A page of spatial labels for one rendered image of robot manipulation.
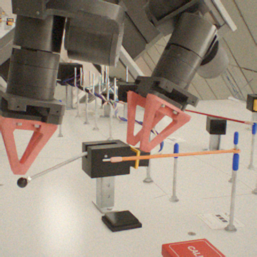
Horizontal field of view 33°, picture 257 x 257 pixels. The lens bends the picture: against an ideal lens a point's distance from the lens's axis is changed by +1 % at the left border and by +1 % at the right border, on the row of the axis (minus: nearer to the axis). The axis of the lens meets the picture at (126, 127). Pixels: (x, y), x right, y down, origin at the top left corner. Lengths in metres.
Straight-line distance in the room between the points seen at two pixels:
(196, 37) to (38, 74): 0.23
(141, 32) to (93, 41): 1.20
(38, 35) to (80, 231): 0.24
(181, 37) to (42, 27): 0.21
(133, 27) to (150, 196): 1.11
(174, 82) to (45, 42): 0.19
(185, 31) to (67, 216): 0.30
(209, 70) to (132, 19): 1.01
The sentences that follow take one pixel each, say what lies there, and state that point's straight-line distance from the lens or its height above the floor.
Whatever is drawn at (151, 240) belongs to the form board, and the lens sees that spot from 0.53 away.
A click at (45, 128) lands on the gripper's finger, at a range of 0.53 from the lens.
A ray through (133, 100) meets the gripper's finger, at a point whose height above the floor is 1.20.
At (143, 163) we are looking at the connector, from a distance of 0.61.
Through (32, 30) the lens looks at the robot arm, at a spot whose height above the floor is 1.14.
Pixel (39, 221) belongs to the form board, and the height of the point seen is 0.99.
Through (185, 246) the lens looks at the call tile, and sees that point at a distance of 0.45.
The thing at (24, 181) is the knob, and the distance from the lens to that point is 0.57.
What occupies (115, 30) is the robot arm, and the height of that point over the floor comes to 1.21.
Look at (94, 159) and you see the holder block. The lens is 0.57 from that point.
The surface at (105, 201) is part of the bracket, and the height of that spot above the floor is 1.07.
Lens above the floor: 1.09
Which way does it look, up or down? 7 degrees up
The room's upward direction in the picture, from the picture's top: 48 degrees clockwise
